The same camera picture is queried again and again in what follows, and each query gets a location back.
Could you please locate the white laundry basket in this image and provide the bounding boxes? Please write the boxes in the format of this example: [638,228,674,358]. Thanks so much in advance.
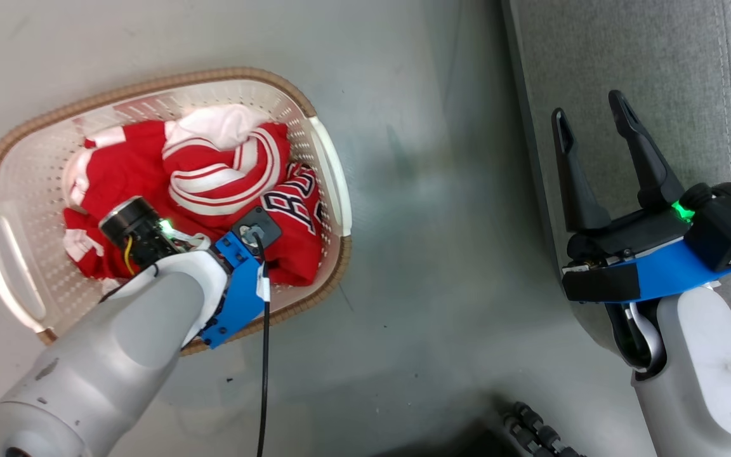
[0,67,353,356]

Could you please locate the black corrugated cable conduit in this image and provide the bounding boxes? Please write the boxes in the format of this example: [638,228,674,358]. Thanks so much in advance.
[497,400,589,457]

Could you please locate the thin black cable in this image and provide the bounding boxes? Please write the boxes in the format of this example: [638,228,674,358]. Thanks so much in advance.
[255,240,272,457]

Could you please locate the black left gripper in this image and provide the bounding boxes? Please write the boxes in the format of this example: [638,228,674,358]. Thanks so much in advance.
[98,196,180,275]

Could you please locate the grey fabric sofa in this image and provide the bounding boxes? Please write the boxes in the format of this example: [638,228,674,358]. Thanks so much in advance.
[501,0,731,381]

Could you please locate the white garment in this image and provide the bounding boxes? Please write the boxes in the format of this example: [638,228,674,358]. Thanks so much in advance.
[166,105,272,152]

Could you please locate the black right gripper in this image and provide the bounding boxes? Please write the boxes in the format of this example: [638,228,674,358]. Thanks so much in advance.
[551,89,691,303]

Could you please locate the red jersey black white letters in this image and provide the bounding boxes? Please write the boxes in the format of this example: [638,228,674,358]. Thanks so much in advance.
[162,121,326,286]

